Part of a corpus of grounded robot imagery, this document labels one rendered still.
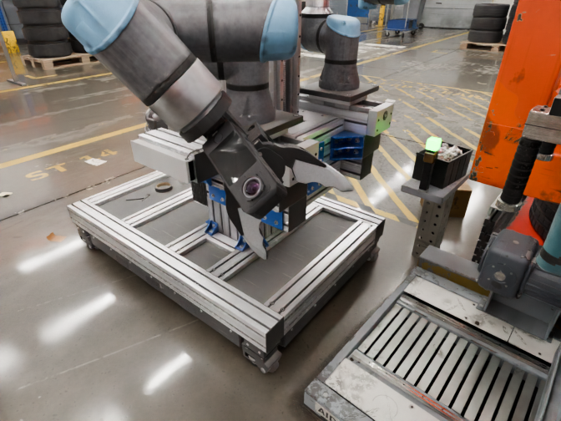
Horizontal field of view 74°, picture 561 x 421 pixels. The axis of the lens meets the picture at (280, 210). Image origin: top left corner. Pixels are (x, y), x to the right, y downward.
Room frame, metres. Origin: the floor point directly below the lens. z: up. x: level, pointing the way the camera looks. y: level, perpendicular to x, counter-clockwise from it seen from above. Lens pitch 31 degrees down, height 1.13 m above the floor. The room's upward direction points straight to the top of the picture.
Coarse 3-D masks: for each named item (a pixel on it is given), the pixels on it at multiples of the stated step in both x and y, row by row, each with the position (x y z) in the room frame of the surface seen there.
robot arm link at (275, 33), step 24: (216, 0) 0.51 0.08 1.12; (240, 0) 0.51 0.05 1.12; (264, 0) 0.51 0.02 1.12; (288, 0) 0.52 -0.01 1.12; (216, 24) 0.49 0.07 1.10; (240, 24) 0.49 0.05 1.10; (264, 24) 0.49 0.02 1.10; (288, 24) 0.50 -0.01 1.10; (216, 48) 0.49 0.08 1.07; (240, 48) 0.49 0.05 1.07; (264, 48) 0.50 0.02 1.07; (288, 48) 0.50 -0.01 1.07
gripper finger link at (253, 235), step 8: (240, 208) 0.40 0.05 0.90; (240, 216) 0.40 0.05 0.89; (248, 216) 0.40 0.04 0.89; (248, 224) 0.40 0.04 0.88; (256, 224) 0.40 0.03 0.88; (248, 232) 0.40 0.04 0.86; (256, 232) 0.40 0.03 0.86; (248, 240) 0.40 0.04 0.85; (256, 240) 0.40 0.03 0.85; (256, 248) 0.40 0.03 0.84; (264, 248) 0.40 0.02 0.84; (264, 256) 0.40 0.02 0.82
